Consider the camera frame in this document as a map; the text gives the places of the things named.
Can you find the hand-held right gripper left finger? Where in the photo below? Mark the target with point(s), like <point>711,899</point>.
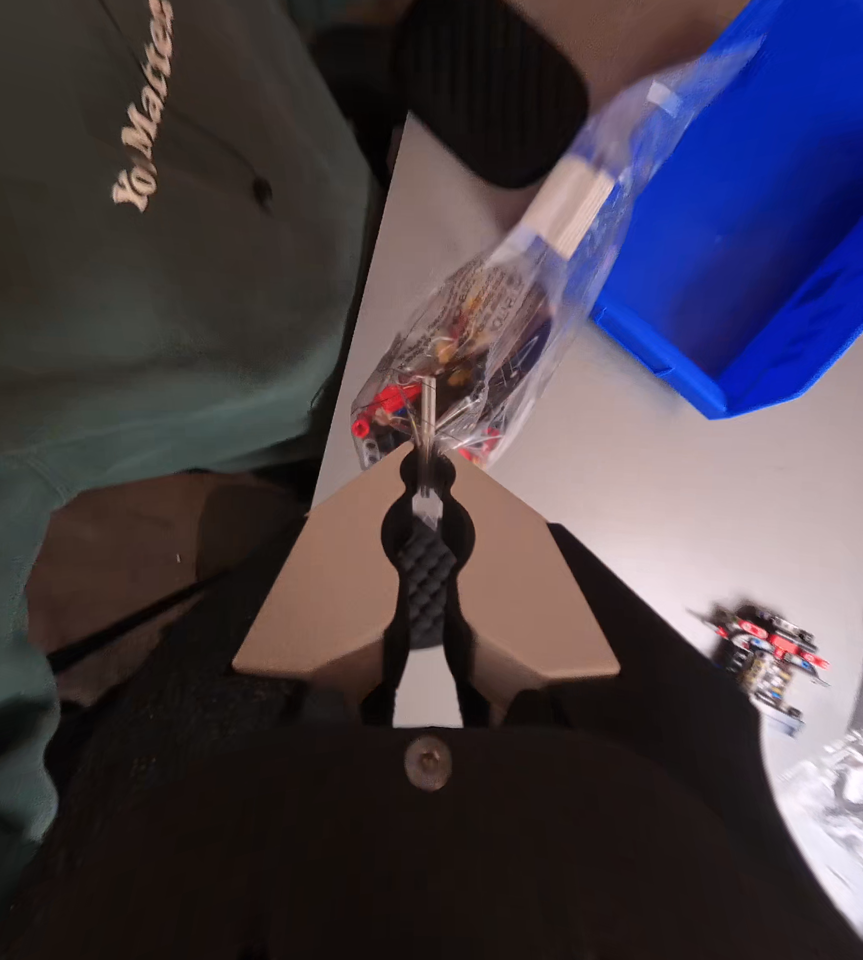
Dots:
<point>327,592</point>

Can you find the partly built lego chassis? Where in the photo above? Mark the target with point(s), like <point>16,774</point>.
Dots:
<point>765,652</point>

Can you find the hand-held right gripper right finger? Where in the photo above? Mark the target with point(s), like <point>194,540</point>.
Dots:
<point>529,592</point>

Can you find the clear bag of lego parts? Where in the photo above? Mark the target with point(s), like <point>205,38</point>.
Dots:
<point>468,322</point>

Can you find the black chair armrest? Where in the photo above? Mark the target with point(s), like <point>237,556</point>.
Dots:
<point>491,90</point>

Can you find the empty crumpled clear bag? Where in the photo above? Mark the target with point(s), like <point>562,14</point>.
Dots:
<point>844,795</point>

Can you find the person's green sweatshirt torso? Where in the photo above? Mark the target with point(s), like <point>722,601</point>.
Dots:
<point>139,300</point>

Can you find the empty blue plastic bin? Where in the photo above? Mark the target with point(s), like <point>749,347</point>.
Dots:
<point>777,262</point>

